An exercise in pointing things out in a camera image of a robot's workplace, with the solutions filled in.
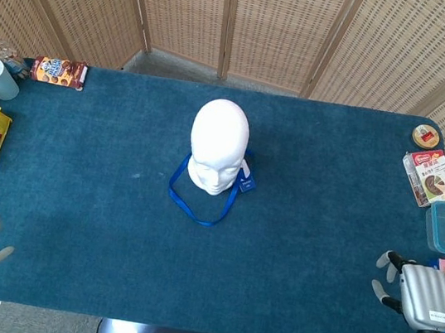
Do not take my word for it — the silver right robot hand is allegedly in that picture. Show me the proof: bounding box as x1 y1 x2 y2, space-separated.
365 248 445 333

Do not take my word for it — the blue lanyard with badge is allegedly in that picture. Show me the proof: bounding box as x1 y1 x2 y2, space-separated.
162 138 262 233

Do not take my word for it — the red white pie box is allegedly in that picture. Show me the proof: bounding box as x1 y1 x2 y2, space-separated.
395 143 445 211

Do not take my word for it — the round wooden tin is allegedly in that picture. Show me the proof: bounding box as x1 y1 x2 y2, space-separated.
409 122 442 151

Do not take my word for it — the teal carpet table cover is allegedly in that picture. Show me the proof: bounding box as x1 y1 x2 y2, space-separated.
0 52 445 333

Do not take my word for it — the brown cookie box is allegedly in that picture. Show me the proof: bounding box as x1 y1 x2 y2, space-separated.
28 54 89 92

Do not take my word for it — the white foam mannequin head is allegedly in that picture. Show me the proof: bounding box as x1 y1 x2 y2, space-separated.
181 94 256 200

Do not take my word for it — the woven bamboo folding screen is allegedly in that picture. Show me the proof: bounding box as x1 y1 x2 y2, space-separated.
0 0 445 259

